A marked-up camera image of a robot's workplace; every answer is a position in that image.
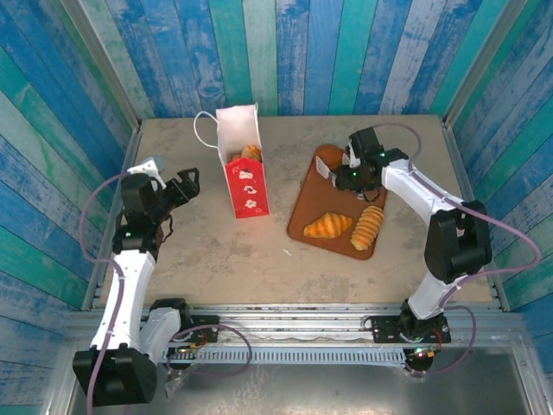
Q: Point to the aluminium table side rail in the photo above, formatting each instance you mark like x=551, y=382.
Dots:
x=463, y=173
x=129, y=144

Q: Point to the small circuit board with lights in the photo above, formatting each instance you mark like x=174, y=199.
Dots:
x=422, y=353
x=186, y=348

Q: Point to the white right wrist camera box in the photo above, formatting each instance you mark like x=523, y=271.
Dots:
x=352, y=157

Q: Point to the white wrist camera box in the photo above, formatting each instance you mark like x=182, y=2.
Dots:
x=144, y=167
x=352, y=157

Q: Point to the spiral fake bread roll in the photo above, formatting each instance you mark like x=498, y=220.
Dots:
x=367, y=229

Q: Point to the fake croissant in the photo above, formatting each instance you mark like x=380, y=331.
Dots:
x=328, y=225

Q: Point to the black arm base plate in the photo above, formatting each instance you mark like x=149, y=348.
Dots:
x=207, y=330
x=386, y=330

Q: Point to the aluminium corner post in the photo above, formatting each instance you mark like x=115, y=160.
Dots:
x=100, y=56
x=488, y=56

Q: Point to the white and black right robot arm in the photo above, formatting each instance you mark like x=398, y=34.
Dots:
x=410, y=186

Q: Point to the red and white paper bag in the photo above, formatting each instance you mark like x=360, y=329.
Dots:
x=250, y=194

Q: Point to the brown cutting board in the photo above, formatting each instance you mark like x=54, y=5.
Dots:
x=319, y=203

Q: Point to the clear plastic wrapper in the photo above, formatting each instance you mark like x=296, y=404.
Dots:
x=173, y=382

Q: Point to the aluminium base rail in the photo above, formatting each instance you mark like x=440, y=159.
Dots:
x=294, y=322

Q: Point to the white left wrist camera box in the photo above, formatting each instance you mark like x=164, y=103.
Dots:
x=144, y=167

